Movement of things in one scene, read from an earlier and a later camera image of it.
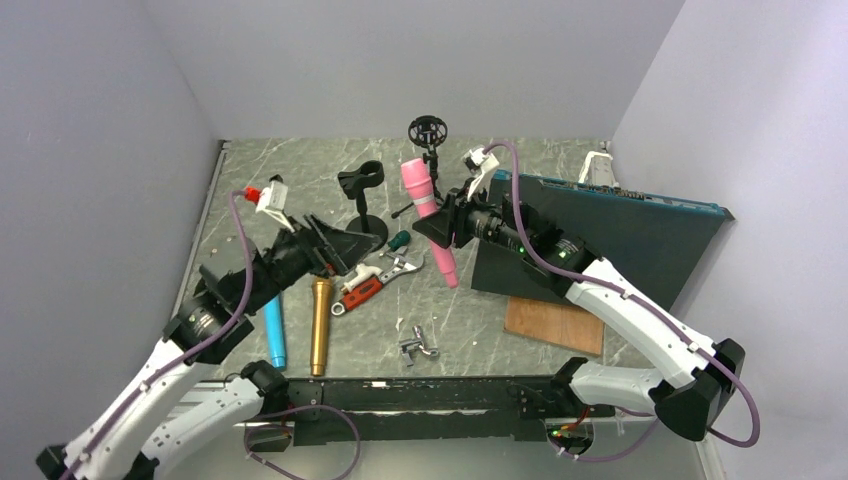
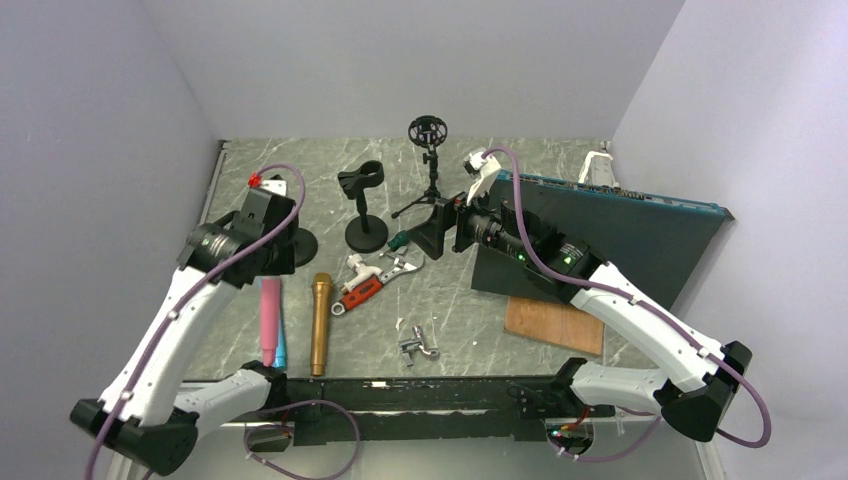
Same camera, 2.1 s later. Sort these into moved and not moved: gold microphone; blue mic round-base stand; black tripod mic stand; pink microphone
Moved: pink microphone
Not moved: gold microphone; black tripod mic stand; blue mic round-base stand
